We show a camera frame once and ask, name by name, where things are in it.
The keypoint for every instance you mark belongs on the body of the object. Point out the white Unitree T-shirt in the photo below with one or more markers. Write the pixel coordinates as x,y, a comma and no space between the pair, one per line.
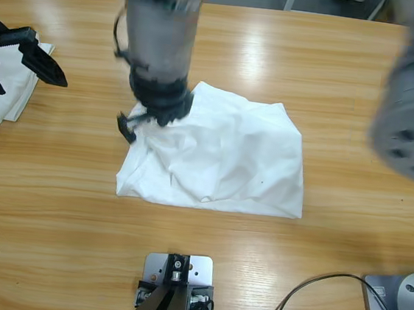
7,86
229,157

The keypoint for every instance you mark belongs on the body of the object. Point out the white block with dark post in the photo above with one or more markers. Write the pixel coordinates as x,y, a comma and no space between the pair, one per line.
175,292

